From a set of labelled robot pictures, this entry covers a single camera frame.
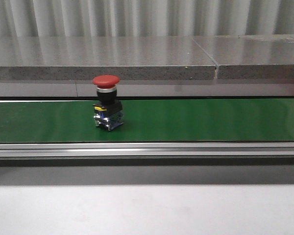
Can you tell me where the red mushroom push button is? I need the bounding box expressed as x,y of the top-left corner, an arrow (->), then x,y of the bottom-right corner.
92,74 -> 123,131

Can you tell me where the grey stone slab left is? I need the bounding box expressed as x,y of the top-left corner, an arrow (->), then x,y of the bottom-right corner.
0,36 -> 216,81

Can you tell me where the grey stone slab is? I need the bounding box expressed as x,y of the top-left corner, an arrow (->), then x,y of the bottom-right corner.
194,34 -> 294,81
0,36 -> 216,81

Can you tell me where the green conveyor belt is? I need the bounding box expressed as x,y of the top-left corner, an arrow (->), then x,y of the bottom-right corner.
0,98 -> 294,143

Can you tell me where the grey stone slab right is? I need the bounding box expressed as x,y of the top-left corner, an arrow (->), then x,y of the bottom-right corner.
194,34 -> 294,81

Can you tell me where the white pleated curtain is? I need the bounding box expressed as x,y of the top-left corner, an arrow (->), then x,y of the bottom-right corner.
0,0 -> 294,37

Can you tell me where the aluminium conveyor frame rail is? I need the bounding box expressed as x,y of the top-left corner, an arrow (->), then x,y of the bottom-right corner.
0,141 -> 294,160

